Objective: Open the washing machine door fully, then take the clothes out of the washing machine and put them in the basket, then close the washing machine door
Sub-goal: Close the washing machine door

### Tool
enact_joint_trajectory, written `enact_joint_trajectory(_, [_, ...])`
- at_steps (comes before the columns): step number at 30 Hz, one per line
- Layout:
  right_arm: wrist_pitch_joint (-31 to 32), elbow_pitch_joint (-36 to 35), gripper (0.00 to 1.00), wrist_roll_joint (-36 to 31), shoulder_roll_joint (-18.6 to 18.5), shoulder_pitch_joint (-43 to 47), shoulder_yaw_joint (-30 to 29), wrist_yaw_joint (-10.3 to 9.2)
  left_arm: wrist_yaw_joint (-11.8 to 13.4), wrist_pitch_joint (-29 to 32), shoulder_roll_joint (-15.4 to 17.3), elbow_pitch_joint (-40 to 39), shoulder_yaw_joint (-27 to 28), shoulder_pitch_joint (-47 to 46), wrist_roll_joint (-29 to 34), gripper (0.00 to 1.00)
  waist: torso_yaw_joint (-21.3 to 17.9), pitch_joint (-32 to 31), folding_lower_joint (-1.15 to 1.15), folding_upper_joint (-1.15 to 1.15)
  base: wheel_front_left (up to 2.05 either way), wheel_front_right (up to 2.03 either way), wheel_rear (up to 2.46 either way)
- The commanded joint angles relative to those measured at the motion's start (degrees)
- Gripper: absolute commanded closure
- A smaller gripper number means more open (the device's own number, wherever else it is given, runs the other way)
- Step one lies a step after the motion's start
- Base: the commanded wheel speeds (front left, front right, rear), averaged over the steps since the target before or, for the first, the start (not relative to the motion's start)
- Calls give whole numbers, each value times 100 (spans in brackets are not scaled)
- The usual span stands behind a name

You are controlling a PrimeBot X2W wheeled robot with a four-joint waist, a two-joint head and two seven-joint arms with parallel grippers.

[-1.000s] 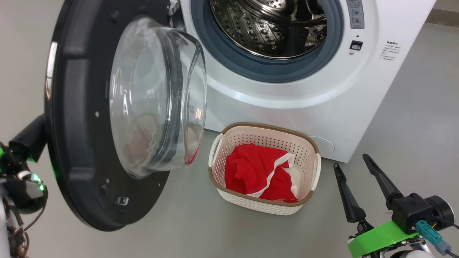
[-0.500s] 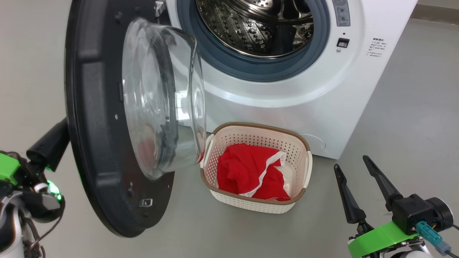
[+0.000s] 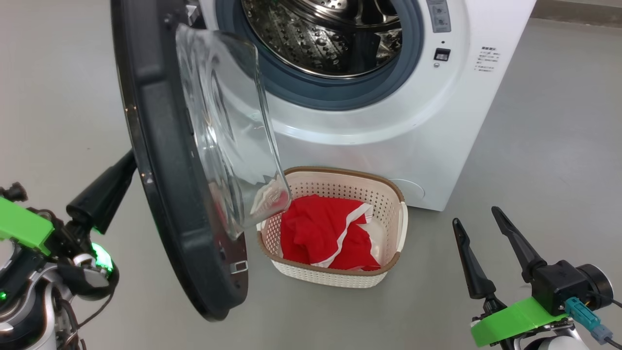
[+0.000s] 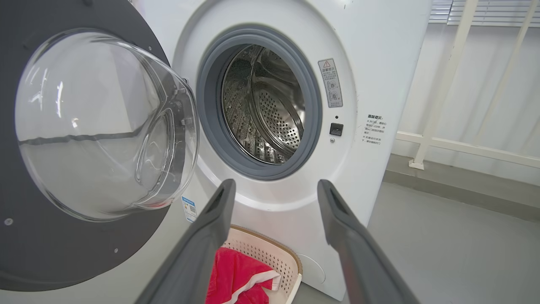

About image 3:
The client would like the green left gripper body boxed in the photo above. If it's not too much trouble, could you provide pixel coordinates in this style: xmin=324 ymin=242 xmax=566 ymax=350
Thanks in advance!
xmin=0 ymin=182 xmax=94 ymax=259

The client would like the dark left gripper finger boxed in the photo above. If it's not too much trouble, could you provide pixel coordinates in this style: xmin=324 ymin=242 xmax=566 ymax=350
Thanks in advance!
xmin=66 ymin=150 xmax=138 ymax=234

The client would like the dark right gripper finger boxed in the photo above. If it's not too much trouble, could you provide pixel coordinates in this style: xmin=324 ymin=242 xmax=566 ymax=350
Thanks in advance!
xmin=452 ymin=218 xmax=498 ymax=300
xmin=491 ymin=206 xmax=548 ymax=283

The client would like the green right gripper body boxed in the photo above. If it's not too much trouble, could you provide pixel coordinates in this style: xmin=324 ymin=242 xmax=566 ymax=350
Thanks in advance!
xmin=470 ymin=292 xmax=570 ymax=348

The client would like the black washing machine door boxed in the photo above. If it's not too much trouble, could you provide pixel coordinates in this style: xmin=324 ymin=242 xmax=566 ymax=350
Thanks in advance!
xmin=111 ymin=0 xmax=293 ymax=322

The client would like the red garment with white trim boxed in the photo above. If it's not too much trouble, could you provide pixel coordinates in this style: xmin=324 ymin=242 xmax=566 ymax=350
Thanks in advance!
xmin=280 ymin=194 xmax=381 ymax=272

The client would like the cream perforated laundry basket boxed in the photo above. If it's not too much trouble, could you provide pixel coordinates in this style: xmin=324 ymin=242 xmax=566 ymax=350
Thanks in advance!
xmin=256 ymin=166 xmax=409 ymax=289

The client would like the white washing machine body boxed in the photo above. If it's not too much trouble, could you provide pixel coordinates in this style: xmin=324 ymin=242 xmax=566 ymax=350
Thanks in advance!
xmin=197 ymin=0 xmax=537 ymax=212

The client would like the steel washing machine drum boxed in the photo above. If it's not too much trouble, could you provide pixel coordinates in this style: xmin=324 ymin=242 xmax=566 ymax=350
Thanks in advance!
xmin=242 ymin=0 xmax=403 ymax=79

